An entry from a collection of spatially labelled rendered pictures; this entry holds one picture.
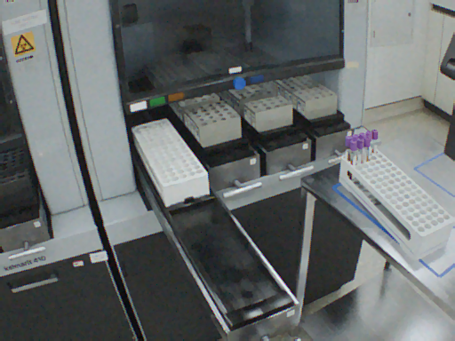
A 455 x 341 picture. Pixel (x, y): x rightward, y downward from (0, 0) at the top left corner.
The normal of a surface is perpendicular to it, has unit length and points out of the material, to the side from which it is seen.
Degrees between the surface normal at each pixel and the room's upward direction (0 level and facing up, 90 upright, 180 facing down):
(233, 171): 90
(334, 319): 0
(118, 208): 0
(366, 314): 0
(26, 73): 90
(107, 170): 90
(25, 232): 90
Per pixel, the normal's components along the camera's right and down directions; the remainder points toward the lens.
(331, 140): 0.40, 0.49
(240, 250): -0.05, -0.83
